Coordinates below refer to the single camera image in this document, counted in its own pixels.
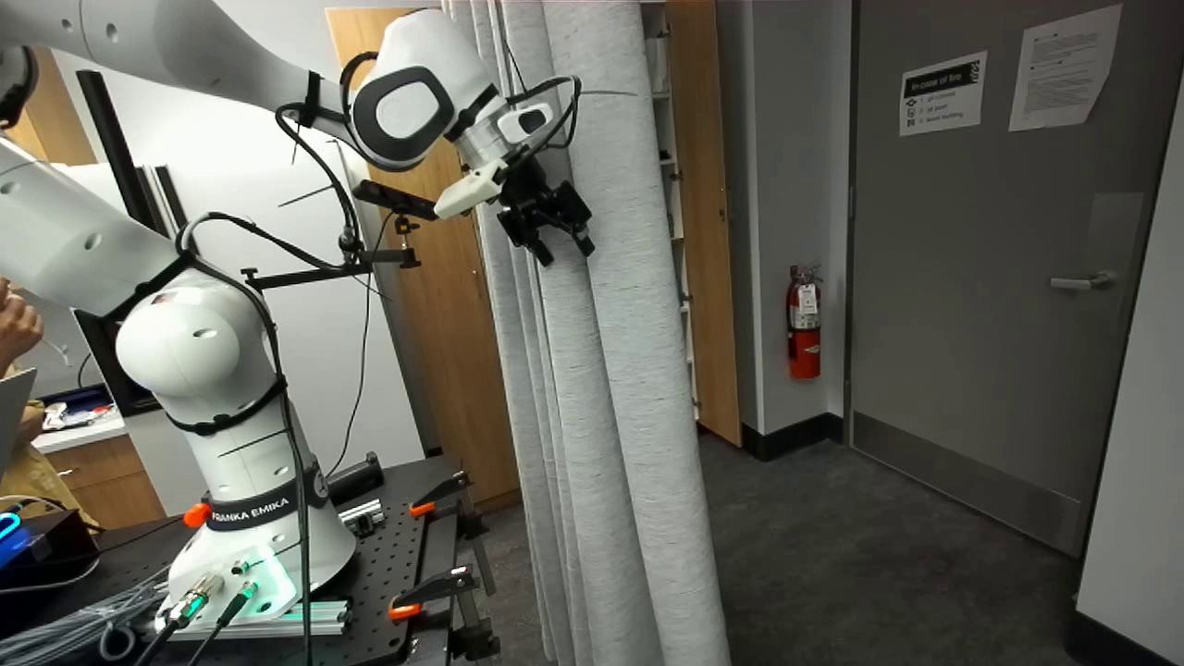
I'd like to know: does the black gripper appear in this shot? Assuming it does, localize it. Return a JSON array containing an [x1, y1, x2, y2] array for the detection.
[[491, 160, 600, 269]]

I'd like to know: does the white grey fabric curtain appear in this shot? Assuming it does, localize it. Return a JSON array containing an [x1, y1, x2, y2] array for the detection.
[[465, 0, 731, 666]]

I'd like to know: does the bare person hand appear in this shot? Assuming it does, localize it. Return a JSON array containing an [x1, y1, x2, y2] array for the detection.
[[0, 279, 47, 379]]

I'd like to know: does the brown wooden shelf cabinet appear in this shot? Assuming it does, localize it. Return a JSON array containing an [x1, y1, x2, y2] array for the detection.
[[324, 0, 743, 514]]

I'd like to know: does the thin black horizontal rod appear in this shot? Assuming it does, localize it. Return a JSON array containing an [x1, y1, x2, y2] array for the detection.
[[235, 246, 421, 295]]

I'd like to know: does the red fire extinguisher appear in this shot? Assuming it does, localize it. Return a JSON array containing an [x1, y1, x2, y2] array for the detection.
[[783, 262, 825, 385]]

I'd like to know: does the small black device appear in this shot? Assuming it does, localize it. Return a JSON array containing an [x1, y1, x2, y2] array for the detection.
[[322, 453, 389, 503]]

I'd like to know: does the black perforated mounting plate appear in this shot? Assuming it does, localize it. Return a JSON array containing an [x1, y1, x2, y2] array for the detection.
[[0, 455, 500, 666]]

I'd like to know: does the paper sign with black header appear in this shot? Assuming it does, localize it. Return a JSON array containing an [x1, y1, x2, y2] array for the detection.
[[895, 47, 991, 139]]

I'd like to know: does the grey door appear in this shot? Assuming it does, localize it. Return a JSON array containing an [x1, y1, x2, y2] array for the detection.
[[848, 0, 1184, 558]]

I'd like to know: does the black stand pole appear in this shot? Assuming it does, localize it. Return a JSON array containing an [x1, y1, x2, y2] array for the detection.
[[69, 65, 190, 239]]

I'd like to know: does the wooden drawer cabinet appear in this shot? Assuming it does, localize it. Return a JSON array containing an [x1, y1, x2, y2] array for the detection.
[[23, 438, 170, 535]]

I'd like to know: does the white printed paper sheet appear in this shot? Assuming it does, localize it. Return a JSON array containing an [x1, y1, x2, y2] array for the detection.
[[1005, 0, 1127, 138]]

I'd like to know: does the black box with blue item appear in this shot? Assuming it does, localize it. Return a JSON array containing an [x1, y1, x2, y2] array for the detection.
[[0, 500, 103, 604]]

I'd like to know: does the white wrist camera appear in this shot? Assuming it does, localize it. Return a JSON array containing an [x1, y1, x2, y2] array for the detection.
[[429, 160, 512, 222]]

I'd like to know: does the looped black cable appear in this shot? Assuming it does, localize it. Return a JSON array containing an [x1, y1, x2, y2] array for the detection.
[[269, 100, 376, 269]]

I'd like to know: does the black clamp with orange handle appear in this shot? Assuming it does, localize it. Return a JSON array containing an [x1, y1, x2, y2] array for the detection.
[[403, 468, 481, 524], [386, 564, 489, 629]]

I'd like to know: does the long black robot cable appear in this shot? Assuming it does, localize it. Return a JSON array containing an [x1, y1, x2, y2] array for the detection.
[[179, 207, 322, 666]]

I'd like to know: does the green robot base plate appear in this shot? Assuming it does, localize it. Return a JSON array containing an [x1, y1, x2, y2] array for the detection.
[[159, 596, 355, 644]]

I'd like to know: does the silver door handle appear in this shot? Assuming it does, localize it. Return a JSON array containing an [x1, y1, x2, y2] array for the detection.
[[1048, 269, 1122, 295]]

